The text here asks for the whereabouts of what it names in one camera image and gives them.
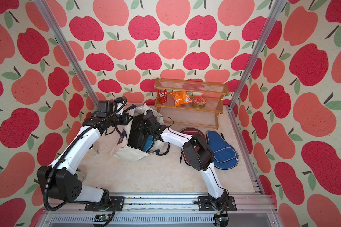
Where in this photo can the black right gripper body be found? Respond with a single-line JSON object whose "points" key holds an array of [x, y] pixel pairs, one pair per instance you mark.
{"points": [[147, 127]]}

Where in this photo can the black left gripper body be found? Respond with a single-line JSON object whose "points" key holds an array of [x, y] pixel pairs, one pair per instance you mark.
{"points": [[120, 119]]}

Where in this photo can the white canvas tote bag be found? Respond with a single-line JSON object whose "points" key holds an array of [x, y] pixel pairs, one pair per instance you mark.
{"points": [[124, 152]]}

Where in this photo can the maroon paddle case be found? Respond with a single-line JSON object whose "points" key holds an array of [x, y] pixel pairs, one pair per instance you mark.
{"points": [[193, 132]]}

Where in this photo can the blue paddle case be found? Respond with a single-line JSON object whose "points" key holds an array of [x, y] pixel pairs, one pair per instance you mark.
{"points": [[225, 157]]}

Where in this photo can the black paddle case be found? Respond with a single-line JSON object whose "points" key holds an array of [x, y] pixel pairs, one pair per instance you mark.
{"points": [[137, 132]]}

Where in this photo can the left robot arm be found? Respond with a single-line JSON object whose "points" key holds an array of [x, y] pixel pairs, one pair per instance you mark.
{"points": [[57, 181]]}

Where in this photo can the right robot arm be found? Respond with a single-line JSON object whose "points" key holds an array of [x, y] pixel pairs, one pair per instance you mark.
{"points": [[199, 155]]}

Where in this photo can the orange snack bag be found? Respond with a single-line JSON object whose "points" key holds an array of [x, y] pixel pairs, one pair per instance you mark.
{"points": [[180, 98]]}

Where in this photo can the red cola can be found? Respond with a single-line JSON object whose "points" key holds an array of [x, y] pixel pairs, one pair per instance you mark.
{"points": [[162, 95]]}

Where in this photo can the wooden two-tier shelf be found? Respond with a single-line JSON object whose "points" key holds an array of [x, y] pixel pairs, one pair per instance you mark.
{"points": [[213, 92]]}

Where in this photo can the round red tin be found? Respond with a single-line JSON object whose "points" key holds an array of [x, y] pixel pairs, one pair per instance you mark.
{"points": [[199, 102]]}

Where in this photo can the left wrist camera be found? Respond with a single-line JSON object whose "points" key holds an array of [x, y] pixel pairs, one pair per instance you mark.
{"points": [[105, 108]]}

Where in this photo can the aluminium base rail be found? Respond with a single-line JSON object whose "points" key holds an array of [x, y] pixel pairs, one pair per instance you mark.
{"points": [[166, 210]]}

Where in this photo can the aluminium frame post left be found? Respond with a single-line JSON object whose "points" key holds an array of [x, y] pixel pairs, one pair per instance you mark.
{"points": [[66, 47]]}

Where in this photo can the aluminium frame post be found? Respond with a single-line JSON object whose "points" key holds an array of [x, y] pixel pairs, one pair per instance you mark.
{"points": [[66, 47], [260, 44]]}

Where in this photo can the aluminium frame post right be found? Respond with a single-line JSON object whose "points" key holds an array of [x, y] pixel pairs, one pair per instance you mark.
{"points": [[260, 44]]}

